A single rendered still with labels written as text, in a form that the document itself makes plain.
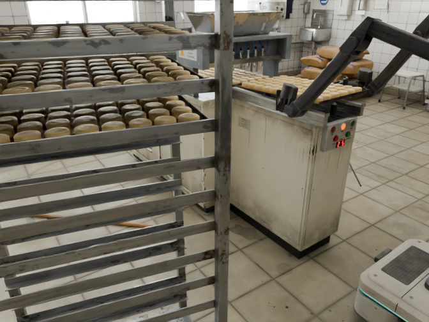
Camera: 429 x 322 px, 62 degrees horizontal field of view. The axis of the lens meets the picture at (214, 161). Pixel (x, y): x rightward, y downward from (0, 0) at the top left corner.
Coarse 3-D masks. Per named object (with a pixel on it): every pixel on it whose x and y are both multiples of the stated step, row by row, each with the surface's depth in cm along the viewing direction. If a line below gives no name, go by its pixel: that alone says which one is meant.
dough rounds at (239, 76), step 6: (204, 72) 250; (210, 72) 251; (234, 72) 250; (240, 72) 253; (246, 72) 250; (234, 78) 232; (240, 78) 232; (246, 78) 233; (252, 78) 232; (258, 78) 232; (264, 78) 236
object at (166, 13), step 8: (168, 8) 107; (168, 16) 108; (176, 144) 125; (176, 152) 126; (176, 176) 130; (176, 192) 133; (176, 216) 137; (176, 256) 148; (184, 272) 150; (184, 304) 157
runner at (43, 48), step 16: (0, 48) 60; (16, 48) 61; (32, 48) 62; (48, 48) 63; (64, 48) 64; (80, 48) 65; (96, 48) 65; (112, 48) 66; (128, 48) 67; (144, 48) 68; (160, 48) 69; (176, 48) 71; (192, 48) 72; (208, 48) 73
